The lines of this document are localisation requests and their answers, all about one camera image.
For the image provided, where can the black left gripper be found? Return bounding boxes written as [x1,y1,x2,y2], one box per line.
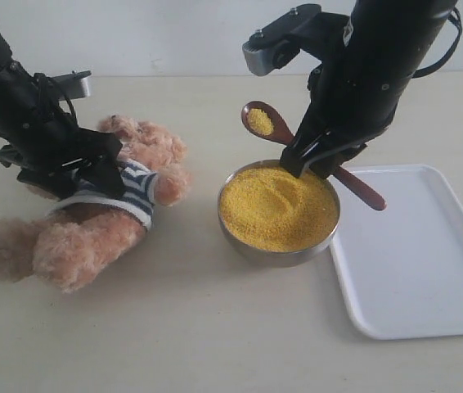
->
[0,61,124,200]

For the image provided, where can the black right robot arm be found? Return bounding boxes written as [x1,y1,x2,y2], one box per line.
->
[280,1,459,177]

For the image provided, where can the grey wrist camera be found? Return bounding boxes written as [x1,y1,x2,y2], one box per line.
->
[51,70,92,101]
[242,3,348,76]

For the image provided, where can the yellow millet grains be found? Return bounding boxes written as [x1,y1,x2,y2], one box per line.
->
[219,165,339,253]

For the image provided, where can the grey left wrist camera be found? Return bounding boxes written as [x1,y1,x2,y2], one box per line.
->
[51,70,92,101]

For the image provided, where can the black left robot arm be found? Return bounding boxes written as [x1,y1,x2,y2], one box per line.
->
[0,32,124,199]

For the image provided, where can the brown plush teddy bear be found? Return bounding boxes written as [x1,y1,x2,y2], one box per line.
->
[0,115,191,292]

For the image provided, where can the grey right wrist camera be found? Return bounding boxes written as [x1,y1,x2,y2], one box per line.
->
[242,3,348,76]

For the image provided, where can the steel bowl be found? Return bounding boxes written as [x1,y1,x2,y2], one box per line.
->
[217,160,340,268]

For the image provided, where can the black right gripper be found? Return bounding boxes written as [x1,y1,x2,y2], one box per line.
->
[280,53,414,179]

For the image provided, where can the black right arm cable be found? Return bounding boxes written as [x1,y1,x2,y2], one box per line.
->
[413,3,462,79]

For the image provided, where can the dark red wooden spoon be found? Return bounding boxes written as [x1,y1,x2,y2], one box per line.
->
[240,101,387,211]

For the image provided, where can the white plastic tray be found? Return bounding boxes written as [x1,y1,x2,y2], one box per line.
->
[331,164,463,340]

